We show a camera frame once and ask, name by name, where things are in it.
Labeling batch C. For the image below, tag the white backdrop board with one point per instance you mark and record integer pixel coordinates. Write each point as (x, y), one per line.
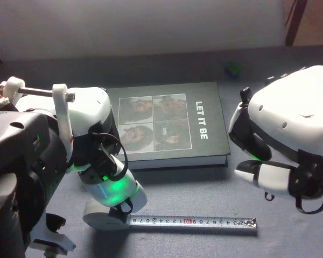
(137, 24)

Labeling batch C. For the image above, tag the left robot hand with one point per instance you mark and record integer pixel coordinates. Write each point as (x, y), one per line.
(88, 107)

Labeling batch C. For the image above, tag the small green toy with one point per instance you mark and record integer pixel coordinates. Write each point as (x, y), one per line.
(232, 70)

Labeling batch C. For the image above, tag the black Let It Be book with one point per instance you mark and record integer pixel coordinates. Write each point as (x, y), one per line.
(210, 118)

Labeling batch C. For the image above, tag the white tape measure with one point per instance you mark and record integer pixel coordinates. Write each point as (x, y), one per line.
(193, 222)

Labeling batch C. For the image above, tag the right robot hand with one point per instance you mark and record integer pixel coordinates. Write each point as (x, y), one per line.
(285, 107)

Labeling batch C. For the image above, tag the grey table cloth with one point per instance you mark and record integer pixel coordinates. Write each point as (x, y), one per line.
(193, 193)

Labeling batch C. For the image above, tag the dark red wooden chair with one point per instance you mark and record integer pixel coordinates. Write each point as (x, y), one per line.
(294, 21)

